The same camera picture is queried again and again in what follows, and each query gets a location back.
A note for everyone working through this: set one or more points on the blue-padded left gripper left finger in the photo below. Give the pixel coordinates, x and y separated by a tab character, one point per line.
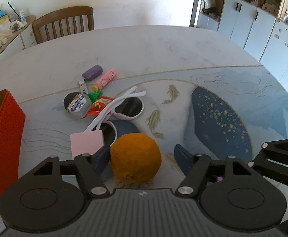
101	159

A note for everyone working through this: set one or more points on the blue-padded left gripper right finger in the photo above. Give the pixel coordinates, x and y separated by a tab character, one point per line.
184	159

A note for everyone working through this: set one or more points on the pink sticky note pad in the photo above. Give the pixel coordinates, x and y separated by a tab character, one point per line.
86	142

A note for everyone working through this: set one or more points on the orange fruit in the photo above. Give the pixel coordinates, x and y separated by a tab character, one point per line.
135	158

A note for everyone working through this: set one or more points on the white sunglasses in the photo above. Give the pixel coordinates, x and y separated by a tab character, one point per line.
116	118

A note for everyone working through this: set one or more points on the silver nail clipper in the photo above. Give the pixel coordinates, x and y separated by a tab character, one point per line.
83	87

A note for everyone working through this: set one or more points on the red snack packet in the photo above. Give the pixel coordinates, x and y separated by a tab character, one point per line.
99	105

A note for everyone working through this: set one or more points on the pink yellow highlighter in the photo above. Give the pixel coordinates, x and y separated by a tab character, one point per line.
104	80

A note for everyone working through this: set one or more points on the purple eraser block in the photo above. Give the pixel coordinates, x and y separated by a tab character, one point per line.
92	73

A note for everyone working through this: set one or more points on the red gold-lined tin box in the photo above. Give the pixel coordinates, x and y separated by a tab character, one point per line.
12	120

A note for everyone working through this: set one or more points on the brown wooden chair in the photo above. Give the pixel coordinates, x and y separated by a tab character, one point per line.
63	22

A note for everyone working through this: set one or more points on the wooden side shelf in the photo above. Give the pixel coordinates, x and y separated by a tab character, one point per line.
20	40

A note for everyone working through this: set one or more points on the white wall cabinet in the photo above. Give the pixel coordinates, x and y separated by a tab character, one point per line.
260	27

